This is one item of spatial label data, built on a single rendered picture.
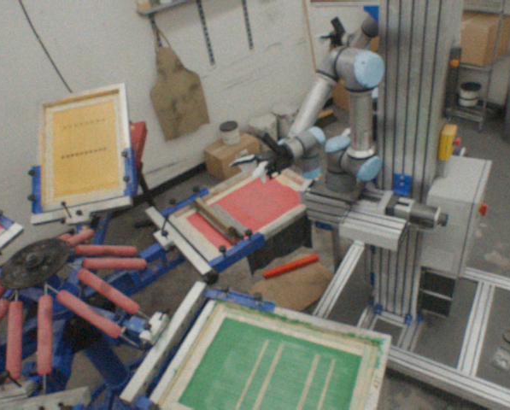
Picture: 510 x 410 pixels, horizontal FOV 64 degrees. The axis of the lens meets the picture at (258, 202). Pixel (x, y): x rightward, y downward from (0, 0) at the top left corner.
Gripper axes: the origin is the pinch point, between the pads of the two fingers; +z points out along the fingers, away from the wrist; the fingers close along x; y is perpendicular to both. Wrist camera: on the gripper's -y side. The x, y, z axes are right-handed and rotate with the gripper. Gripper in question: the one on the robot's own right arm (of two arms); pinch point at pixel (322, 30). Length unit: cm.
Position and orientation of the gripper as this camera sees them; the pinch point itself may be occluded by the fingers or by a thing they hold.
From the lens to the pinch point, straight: 267.3
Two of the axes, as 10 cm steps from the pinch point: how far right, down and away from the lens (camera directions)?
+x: 8.0, -5.4, 2.5
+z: -5.3, -4.5, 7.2
